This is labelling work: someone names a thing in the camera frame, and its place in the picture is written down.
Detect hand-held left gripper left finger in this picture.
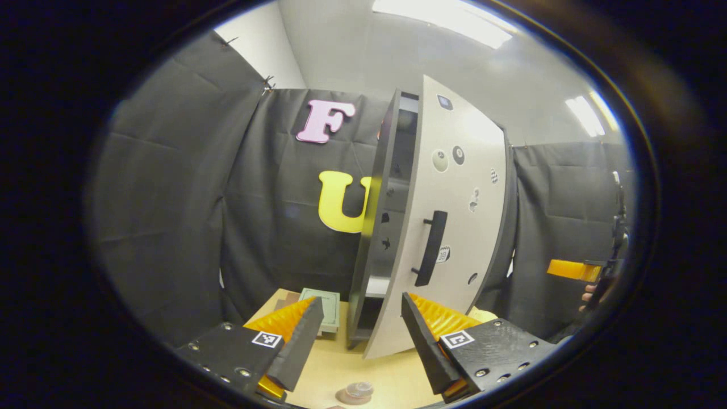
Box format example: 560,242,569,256
172,295,325,404

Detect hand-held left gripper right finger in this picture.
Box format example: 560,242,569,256
401,291,560,404

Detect black door handle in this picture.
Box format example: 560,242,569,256
411,210,448,287

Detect grey cabinet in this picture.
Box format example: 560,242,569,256
348,88,519,348

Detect green book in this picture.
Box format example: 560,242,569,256
299,288,341,335

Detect ceiling light panel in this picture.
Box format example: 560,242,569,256
565,94,620,137

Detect black backdrop cloth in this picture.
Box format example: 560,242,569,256
85,31,631,347

